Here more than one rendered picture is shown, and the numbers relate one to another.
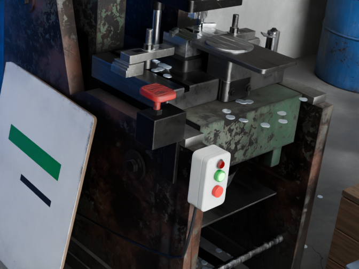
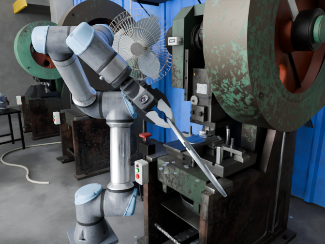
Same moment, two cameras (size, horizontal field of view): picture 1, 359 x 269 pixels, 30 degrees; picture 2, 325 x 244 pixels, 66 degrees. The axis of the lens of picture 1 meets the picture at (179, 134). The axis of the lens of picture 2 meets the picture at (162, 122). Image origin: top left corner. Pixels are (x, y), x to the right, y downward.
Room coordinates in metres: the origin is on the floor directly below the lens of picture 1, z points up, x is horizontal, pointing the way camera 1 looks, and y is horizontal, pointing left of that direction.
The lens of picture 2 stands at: (1.61, -1.46, 1.22)
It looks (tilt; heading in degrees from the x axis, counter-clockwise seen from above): 14 degrees down; 97
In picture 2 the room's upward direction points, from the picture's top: straight up
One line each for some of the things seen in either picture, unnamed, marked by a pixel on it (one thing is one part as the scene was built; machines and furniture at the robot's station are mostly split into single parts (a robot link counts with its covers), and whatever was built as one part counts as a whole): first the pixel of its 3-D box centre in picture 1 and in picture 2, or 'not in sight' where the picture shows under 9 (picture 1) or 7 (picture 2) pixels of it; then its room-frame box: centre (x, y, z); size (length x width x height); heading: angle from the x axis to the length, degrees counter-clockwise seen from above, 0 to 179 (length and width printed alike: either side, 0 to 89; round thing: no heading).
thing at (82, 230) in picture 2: not in sight; (91, 224); (1.17, -0.51, 0.50); 0.15 x 0.15 x 0.10
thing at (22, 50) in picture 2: not in sight; (64, 80); (-0.57, 2.65, 0.87); 1.53 x 0.99 x 1.74; 48
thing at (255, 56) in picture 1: (240, 73); (188, 153); (1.59, -0.14, 0.72); 0.25 x 0.14 x 0.14; 45
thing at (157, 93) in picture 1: (156, 105); (145, 139); (1.32, 0.06, 0.72); 0.07 x 0.06 x 0.08; 45
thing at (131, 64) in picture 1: (145, 49); (189, 133); (1.60, 0.11, 0.76); 0.17 x 0.06 x 0.10; 135
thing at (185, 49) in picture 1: (194, 40); (209, 140); (1.71, -0.02, 0.76); 0.15 x 0.09 x 0.05; 135
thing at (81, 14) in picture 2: not in sight; (118, 89); (0.74, 1.46, 0.87); 1.53 x 0.99 x 1.74; 43
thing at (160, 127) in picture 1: (159, 147); (147, 155); (1.33, 0.04, 0.62); 0.10 x 0.06 x 0.20; 135
